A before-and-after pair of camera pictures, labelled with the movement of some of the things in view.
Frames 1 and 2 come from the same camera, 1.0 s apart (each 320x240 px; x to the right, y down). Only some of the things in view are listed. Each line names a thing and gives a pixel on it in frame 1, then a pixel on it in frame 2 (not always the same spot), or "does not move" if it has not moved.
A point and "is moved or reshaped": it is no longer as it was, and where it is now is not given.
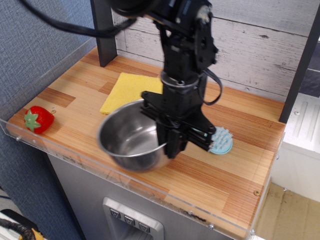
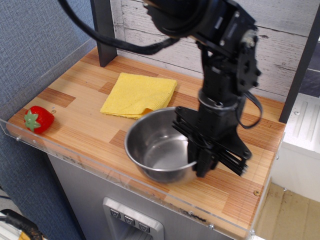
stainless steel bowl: (128, 133) is moved or reshaped
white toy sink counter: (296, 167) does not move
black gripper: (181, 103) to (211, 132)
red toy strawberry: (37, 119) does not move
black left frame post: (102, 17) does not move
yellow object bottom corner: (37, 235) to (24, 236)
